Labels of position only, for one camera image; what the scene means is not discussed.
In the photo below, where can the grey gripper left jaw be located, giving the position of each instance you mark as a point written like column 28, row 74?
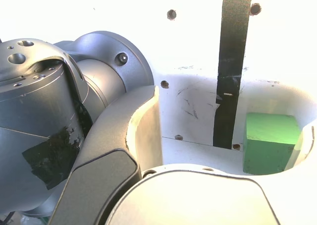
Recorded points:
column 111, row 126

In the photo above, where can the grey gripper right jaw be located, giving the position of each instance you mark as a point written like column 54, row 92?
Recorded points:
column 198, row 200

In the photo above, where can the green cube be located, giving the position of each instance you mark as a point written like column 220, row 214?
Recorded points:
column 267, row 140

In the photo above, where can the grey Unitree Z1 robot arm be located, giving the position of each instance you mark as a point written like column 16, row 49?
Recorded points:
column 49, row 98

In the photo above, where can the black tape strip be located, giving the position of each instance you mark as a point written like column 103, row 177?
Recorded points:
column 232, row 49

